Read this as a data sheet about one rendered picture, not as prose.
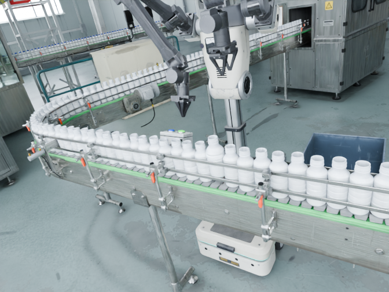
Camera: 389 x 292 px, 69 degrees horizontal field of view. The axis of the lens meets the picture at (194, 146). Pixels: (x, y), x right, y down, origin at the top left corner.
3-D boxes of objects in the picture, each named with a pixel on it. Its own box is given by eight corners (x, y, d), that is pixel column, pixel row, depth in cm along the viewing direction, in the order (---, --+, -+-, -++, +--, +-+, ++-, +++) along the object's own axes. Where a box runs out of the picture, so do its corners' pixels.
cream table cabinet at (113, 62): (156, 96, 612) (142, 39, 560) (172, 99, 567) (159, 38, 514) (110, 114, 556) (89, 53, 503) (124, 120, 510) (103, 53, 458)
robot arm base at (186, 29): (192, 35, 157) (194, 13, 157) (184, 29, 150) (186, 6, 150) (179, 36, 162) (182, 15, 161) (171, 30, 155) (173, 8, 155)
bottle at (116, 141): (120, 160, 144) (110, 131, 136) (132, 158, 143) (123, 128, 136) (117, 166, 138) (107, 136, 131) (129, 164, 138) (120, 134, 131)
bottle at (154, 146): (169, 170, 126) (161, 137, 119) (156, 174, 125) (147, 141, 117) (167, 164, 131) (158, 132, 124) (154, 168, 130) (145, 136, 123)
